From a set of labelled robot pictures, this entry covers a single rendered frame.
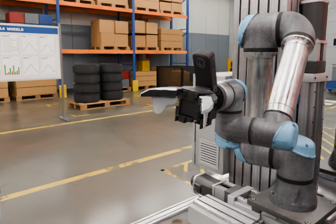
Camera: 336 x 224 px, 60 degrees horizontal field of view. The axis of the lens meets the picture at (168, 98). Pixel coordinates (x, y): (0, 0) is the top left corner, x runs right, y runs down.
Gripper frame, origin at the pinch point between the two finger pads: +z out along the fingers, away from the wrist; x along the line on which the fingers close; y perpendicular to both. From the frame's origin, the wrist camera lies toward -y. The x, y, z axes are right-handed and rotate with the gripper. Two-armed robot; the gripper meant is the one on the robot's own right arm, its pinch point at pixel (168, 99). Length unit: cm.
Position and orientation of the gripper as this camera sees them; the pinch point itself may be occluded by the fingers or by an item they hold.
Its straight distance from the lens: 57.6
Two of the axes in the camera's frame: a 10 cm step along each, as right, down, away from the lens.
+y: -1.1, 9.7, 2.3
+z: -5.8, 1.3, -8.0
